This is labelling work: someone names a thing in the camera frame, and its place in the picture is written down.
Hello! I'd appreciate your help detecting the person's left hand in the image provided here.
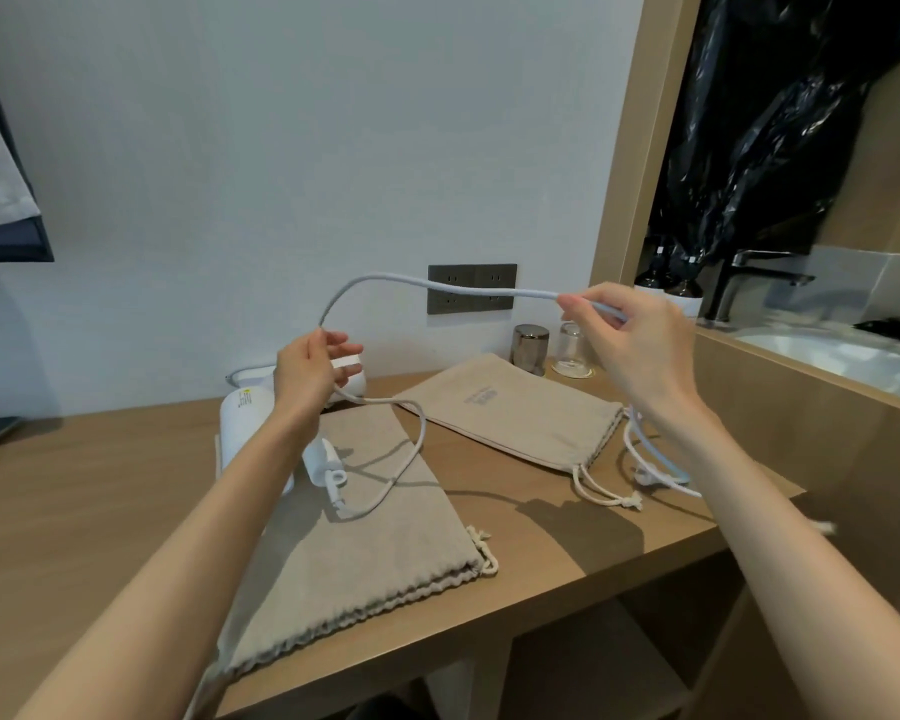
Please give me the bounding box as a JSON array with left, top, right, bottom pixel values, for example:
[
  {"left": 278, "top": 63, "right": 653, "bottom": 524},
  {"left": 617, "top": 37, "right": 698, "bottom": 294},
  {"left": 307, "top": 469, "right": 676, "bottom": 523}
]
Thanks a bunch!
[{"left": 272, "top": 327, "right": 365, "bottom": 437}]

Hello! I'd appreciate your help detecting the person's right hand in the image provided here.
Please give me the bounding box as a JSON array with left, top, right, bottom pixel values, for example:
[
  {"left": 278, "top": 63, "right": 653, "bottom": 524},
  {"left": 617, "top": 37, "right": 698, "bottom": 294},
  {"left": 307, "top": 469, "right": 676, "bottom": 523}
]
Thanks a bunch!
[{"left": 556, "top": 282, "right": 711, "bottom": 437}]

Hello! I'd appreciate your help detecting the beige drawstring bag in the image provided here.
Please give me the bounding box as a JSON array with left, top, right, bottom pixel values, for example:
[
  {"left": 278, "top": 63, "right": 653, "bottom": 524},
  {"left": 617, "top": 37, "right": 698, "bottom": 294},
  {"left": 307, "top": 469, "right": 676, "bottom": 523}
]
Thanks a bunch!
[
  {"left": 393, "top": 353, "right": 646, "bottom": 512},
  {"left": 187, "top": 400, "right": 500, "bottom": 720}
]

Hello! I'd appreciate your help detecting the person's right forearm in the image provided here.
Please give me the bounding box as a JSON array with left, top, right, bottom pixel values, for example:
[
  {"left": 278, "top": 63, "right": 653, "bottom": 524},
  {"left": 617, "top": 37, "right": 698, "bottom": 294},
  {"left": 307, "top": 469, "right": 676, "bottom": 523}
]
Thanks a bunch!
[{"left": 644, "top": 396, "right": 900, "bottom": 720}]

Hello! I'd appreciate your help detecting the person's left forearm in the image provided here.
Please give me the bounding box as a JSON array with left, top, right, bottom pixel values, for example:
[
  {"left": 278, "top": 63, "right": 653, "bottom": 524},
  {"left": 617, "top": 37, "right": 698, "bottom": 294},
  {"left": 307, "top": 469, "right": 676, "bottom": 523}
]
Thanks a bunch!
[{"left": 14, "top": 404, "right": 324, "bottom": 720}]

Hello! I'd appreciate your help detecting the black plastic bag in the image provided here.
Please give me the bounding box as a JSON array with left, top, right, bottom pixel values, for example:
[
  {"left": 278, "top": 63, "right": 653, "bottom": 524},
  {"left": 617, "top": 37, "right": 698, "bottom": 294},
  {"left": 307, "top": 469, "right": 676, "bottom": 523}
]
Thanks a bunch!
[{"left": 648, "top": 0, "right": 900, "bottom": 267}]

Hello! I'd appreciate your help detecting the clear glass cup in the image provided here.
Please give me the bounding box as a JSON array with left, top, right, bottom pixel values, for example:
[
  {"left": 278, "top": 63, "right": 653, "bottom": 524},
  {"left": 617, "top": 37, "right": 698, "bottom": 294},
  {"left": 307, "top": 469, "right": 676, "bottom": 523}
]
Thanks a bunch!
[{"left": 554, "top": 321, "right": 592, "bottom": 377}]

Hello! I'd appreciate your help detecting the grey smoked glass cup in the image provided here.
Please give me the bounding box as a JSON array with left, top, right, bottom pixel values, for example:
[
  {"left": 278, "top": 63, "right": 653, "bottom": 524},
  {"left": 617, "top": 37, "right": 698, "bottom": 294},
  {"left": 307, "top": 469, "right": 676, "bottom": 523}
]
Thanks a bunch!
[{"left": 511, "top": 324, "right": 551, "bottom": 376}]

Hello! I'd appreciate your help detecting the dark faucet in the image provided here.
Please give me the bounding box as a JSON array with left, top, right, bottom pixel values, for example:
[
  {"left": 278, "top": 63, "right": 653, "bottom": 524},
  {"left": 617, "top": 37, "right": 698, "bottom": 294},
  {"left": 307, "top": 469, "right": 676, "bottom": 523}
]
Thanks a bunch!
[{"left": 703, "top": 249, "right": 817, "bottom": 325}]

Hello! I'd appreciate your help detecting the grey vanity unit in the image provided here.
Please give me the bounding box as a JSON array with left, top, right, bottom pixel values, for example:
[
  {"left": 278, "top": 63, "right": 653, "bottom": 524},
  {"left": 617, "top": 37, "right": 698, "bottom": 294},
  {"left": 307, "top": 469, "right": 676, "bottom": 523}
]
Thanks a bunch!
[{"left": 701, "top": 243, "right": 900, "bottom": 406}]

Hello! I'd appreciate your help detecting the white basin sink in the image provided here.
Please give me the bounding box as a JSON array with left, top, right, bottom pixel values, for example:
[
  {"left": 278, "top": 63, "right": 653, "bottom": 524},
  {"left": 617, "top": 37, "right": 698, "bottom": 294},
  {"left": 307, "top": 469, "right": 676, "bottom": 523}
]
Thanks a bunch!
[{"left": 734, "top": 325, "right": 900, "bottom": 402}]

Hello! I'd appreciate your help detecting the pile of dark toiletry packets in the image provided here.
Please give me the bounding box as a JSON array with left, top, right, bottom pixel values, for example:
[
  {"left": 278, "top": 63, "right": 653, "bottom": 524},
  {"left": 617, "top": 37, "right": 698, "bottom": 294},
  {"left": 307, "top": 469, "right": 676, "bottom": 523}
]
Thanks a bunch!
[{"left": 853, "top": 312, "right": 900, "bottom": 346}]

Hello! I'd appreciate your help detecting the black television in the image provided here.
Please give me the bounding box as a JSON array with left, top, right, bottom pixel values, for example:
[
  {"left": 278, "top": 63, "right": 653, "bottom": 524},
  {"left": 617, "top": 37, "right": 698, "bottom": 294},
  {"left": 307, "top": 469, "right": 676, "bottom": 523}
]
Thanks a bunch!
[{"left": 0, "top": 6, "right": 56, "bottom": 263}]

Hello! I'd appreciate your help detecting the wooden niche frame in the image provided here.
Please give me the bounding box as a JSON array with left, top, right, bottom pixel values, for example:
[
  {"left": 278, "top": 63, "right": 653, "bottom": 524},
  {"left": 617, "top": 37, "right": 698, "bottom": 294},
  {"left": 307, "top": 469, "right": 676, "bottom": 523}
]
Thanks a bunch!
[{"left": 588, "top": 0, "right": 900, "bottom": 518}]

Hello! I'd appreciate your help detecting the dark grey wall socket panel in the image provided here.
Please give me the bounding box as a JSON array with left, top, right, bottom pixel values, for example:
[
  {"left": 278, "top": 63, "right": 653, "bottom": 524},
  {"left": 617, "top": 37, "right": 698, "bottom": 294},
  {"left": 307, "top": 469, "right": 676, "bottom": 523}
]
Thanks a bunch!
[{"left": 427, "top": 263, "right": 519, "bottom": 316}]

